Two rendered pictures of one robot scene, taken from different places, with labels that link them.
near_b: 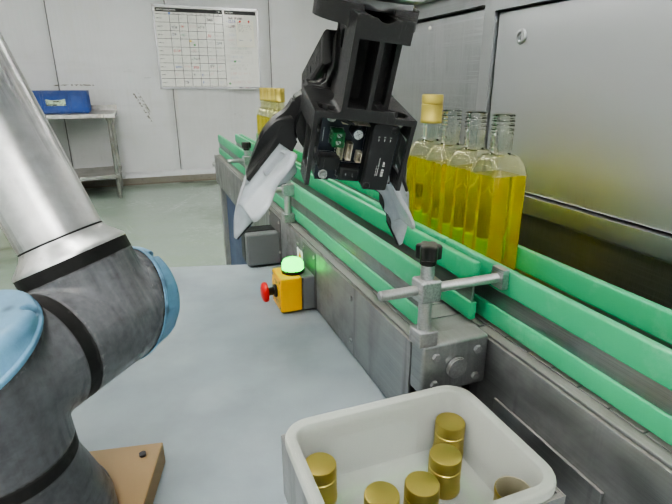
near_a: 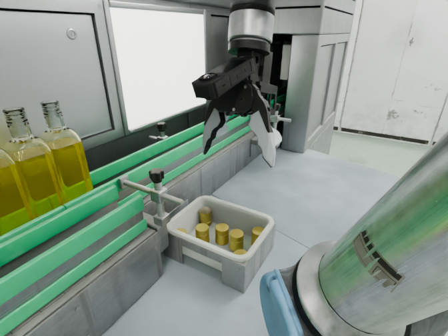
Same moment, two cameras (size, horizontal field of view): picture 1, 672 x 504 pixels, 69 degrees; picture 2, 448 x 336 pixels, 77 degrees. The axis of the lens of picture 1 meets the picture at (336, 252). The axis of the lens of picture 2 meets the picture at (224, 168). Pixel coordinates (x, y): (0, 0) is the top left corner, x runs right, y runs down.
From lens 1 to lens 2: 0.81 m
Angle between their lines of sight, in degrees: 113
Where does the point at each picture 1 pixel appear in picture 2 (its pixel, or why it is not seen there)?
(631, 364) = (175, 159)
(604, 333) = (167, 159)
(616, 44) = (22, 47)
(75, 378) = not seen: hidden behind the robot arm
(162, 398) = not seen: outside the picture
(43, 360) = not seen: hidden behind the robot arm
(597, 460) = (183, 193)
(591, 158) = (39, 119)
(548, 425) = (169, 205)
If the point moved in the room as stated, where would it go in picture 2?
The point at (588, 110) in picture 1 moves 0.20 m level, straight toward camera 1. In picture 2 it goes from (21, 91) to (125, 87)
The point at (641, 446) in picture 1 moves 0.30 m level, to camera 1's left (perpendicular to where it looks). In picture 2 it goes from (189, 175) to (263, 225)
